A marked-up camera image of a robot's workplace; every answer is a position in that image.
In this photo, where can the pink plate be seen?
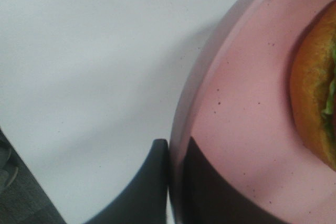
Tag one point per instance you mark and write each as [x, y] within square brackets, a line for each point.
[236, 106]

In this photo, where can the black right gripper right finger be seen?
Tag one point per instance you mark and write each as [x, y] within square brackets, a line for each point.
[207, 197]

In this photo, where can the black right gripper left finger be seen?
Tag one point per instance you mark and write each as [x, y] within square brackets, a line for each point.
[145, 197]

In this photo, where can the burger with lettuce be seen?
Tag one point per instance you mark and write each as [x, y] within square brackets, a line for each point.
[312, 88]

